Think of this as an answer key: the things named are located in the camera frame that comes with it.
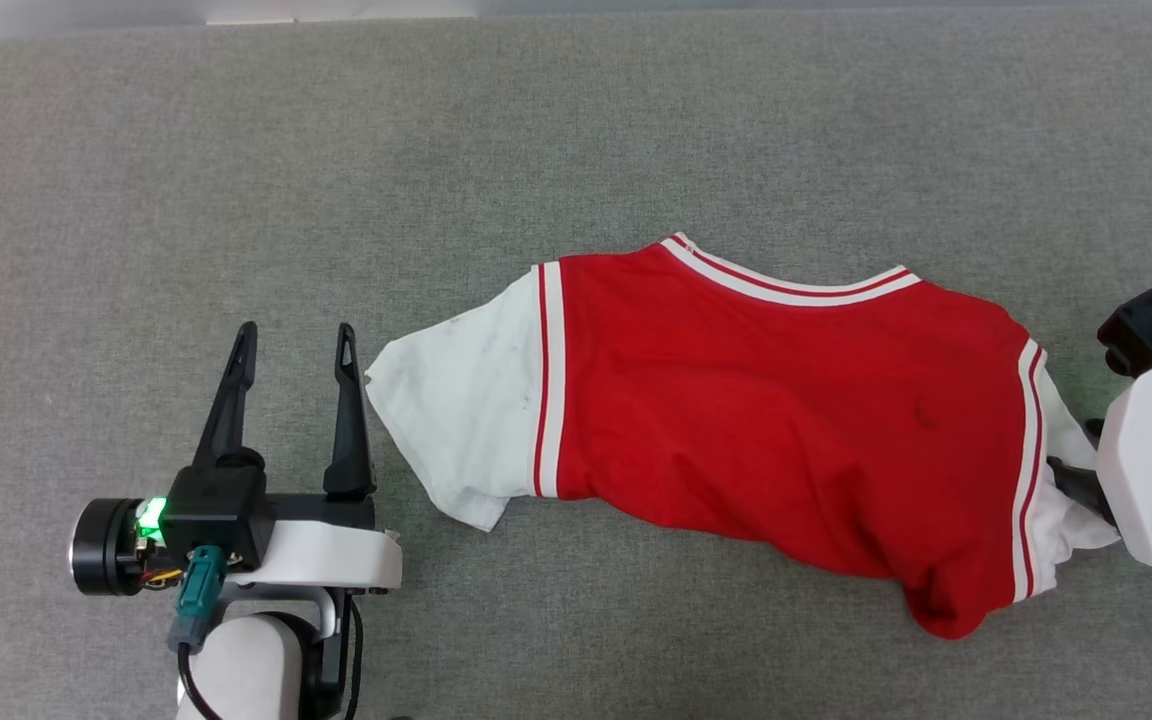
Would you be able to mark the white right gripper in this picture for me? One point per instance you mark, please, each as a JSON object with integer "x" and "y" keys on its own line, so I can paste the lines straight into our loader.
{"x": 1146, "y": 460}

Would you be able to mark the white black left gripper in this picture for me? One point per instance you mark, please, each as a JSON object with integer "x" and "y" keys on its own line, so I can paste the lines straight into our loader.
{"x": 336, "y": 560}

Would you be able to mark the red and white jersey shirt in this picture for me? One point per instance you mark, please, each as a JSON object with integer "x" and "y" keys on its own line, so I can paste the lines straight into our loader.
{"x": 786, "y": 400}

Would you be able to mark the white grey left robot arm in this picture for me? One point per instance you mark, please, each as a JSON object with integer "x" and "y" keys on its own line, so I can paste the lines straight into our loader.
{"x": 246, "y": 670}

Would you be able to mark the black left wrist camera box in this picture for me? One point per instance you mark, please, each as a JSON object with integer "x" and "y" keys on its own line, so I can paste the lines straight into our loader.
{"x": 216, "y": 510}

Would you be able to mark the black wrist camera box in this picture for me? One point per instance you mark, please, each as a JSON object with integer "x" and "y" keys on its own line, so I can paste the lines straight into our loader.
{"x": 1136, "y": 335}
{"x": 216, "y": 510}

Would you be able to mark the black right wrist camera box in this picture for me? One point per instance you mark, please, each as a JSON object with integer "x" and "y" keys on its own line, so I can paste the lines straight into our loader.
{"x": 1136, "y": 335}

